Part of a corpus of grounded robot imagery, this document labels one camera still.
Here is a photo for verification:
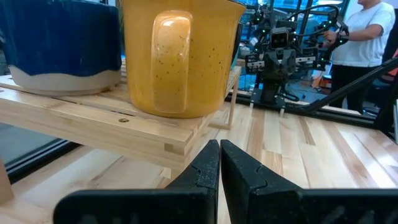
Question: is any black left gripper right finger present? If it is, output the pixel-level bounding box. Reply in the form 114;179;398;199
220;139;398;224

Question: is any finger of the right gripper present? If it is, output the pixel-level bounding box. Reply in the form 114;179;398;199
280;49;297;76
263;49;280;77

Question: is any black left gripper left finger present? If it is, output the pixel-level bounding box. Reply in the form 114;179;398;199
52;139;221;224

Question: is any yellow speckled mug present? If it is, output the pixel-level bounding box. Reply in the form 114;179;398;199
119;0;247;119

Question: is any person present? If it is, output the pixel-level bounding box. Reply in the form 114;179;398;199
322;0;397;114

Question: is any light wooden slatted rack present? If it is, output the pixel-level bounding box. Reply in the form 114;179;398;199
0;58;243;187

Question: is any blue white ceramic pot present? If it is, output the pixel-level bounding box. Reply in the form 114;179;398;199
0;0;123;96

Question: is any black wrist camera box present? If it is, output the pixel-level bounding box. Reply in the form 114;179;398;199
269;27;290;50

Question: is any black frame strut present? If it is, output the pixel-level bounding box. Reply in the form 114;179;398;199
297;57;398;113

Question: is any black frame post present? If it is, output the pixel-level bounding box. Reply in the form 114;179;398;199
372;88;398;135

